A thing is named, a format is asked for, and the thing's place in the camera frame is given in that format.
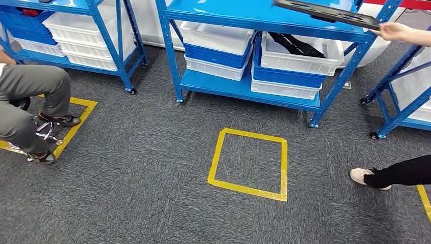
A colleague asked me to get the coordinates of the person's hand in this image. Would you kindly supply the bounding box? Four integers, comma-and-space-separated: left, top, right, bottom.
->
370, 21, 411, 43

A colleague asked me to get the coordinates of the black plastic panel part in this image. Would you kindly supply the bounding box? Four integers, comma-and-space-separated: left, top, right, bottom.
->
273, 0, 382, 32

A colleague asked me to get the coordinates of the blue steel shelf rack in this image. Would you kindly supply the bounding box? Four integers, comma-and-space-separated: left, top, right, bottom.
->
0, 0, 149, 95
155, 0, 404, 129
360, 43, 431, 140

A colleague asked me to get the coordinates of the black plastic parts pile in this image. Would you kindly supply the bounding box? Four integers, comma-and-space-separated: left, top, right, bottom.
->
268, 32, 328, 59

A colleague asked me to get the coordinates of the person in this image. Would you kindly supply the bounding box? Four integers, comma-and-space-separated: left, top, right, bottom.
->
349, 154, 431, 192
0, 49, 82, 166

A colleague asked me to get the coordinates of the yellow floor tape square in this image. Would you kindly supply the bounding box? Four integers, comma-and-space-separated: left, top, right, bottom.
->
416, 184, 431, 224
206, 127, 289, 202

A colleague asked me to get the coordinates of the chrome base stool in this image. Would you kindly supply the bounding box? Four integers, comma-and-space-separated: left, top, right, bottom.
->
7, 97, 65, 160

